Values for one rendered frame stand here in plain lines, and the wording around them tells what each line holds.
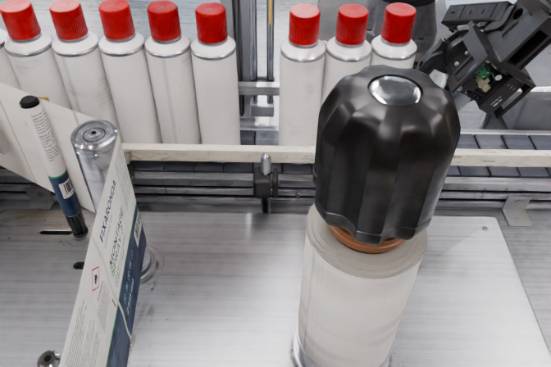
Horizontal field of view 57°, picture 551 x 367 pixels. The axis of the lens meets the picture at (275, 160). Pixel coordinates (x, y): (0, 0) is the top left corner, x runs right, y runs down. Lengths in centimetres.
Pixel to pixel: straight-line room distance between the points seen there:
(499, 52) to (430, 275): 24
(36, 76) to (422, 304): 49
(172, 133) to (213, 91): 9
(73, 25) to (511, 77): 47
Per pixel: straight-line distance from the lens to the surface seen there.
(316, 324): 42
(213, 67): 58
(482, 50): 57
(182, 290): 55
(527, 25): 57
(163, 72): 60
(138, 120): 65
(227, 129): 63
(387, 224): 31
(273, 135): 71
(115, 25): 59
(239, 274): 56
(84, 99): 65
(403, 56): 59
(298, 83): 58
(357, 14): 57
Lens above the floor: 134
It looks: 43 degrees down
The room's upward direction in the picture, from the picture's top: 1 degrees clockwise
